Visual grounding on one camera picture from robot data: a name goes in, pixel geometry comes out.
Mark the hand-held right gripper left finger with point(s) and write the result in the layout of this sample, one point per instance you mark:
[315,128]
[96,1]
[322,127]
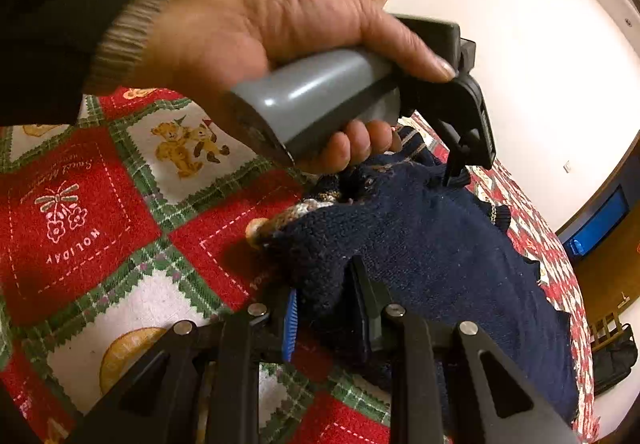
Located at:
[290,329]

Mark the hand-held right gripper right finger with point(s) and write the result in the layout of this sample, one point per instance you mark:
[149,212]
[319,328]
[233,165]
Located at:
[361,324]

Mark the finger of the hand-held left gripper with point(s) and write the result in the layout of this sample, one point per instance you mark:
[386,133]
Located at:
[456,163]

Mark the navy patterned knit sweater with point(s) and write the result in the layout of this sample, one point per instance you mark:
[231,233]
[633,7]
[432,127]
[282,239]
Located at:
[425,249]

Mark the person's left forearm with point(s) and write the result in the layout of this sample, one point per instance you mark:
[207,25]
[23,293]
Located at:
[65,8]

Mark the person's left hand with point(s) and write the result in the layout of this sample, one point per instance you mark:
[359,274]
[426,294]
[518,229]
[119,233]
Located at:
[250,28]

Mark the blue television screen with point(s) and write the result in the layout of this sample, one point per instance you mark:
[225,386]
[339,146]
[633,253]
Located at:
[600,224]

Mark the wooden chair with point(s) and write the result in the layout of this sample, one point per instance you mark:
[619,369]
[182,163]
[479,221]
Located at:
[602,326]

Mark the red printed patchwork bedspread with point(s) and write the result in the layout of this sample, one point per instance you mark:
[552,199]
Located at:
[100,204]

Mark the black bag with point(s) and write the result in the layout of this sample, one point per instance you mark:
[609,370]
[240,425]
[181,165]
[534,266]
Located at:
[615,359]

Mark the white wall socket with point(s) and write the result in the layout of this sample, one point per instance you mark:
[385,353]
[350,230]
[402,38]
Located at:
[568,166]

